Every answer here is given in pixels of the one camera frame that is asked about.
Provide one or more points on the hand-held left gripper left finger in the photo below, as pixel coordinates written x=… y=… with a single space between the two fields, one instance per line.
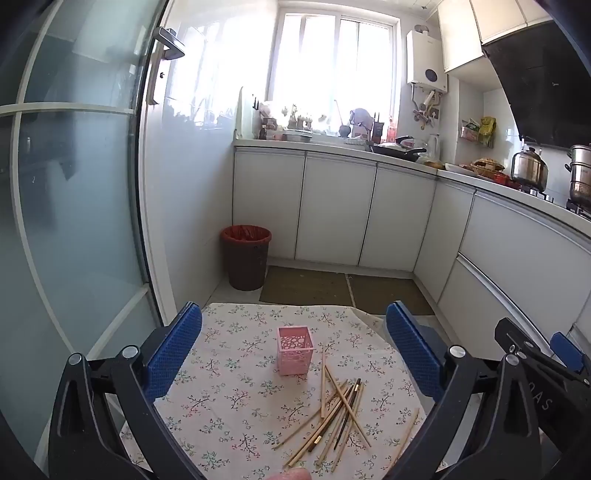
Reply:
x=173 y=350

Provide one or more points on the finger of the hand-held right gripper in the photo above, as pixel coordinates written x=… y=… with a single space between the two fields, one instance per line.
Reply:
x=567 y=351
x=508 y=334

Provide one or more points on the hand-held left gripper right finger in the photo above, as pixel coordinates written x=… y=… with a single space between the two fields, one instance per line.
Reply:
x=413 y=350

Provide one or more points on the bunch of wooden chopsticks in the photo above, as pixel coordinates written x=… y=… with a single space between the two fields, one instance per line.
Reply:
x=339 y=406

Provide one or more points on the pink perforated utensil holder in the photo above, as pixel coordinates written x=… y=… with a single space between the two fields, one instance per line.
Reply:
x=294 y=353

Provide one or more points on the person's left hand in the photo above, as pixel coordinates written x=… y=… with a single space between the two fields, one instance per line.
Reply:
x=295 y=474

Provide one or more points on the floral tablecloth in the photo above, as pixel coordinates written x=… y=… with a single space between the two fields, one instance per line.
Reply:
x=231 y=369

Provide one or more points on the olive floor mat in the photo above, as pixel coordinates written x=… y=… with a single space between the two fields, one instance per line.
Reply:
x=304 y=286
x=392 y=293

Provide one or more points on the white base cabinets under stove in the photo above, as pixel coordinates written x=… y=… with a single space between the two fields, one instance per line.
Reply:
x=503 y=249

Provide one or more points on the brown trash bin red bag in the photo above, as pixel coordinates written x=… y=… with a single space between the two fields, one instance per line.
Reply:
x=245 y=258

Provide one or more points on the white base cabinets under window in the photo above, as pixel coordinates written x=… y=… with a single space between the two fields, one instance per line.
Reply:
x=332 y=207

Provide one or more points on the steel kettle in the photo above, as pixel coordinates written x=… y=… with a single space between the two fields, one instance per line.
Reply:
x=528 y=168

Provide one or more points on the wicker basket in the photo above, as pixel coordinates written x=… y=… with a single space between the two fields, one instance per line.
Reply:
x=487 y=167

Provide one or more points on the white plate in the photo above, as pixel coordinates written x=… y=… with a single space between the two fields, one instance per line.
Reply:
x=457 y=168

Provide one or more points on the steel steamer pot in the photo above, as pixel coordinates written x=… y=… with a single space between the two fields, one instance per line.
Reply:
x=581 y=175

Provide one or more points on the frosted glass sliding door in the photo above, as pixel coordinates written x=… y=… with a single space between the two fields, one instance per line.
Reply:
x=69 y=184

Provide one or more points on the black frying pan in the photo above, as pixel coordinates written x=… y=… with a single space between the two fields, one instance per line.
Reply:
x=397 y=151

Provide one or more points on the white jug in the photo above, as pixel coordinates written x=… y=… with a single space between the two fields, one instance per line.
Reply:
x=434 y=146

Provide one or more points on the red bottle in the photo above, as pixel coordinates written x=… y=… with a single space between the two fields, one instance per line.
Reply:
x=392 y=131

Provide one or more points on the water heater pipes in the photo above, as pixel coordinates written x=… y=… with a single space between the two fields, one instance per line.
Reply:
x=427 y=110

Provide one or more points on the metal tray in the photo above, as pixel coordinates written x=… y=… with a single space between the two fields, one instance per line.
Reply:
x=298 y=135

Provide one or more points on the white cutting board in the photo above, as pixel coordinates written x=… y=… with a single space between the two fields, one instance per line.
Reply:
x=244 y=115

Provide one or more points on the black range hood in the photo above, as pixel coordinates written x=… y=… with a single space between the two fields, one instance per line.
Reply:
x=545 y=87

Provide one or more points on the small windowsill figurines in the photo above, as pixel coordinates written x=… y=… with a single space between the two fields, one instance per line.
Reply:
x=300 y=121

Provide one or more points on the white water heater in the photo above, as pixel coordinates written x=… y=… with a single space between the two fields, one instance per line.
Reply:
x=427 y=57

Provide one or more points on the kitchen window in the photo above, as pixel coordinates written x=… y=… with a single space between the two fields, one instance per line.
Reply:
x=332 y=69

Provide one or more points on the white upper cabinets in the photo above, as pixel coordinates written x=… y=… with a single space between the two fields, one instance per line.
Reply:
x=475 y=32

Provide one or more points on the wall rack with packets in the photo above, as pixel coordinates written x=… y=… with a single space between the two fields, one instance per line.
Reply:
x=480 y=131

